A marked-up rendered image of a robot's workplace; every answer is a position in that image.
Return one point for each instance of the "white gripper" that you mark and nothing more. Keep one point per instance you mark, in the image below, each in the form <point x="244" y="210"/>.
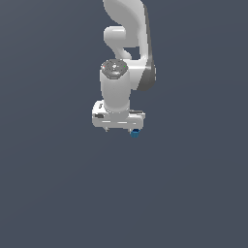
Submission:
<point x="109" y="120"/>

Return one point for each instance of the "small blue cube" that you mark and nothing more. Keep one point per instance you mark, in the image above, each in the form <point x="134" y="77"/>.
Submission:
<point x="135" y="133"/>

